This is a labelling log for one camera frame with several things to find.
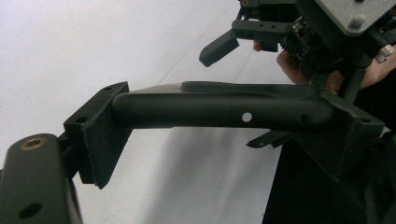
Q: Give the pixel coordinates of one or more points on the white table cover board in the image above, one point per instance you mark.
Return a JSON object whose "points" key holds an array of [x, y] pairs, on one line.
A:
{"points": [[77, 46]]}

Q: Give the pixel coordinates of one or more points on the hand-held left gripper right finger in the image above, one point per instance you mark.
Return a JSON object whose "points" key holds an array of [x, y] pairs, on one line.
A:
{"points": [[351, 143]]}

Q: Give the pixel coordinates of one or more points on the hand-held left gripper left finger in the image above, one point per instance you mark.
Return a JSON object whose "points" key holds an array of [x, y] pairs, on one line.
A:
{"points": [[93, 140]]}

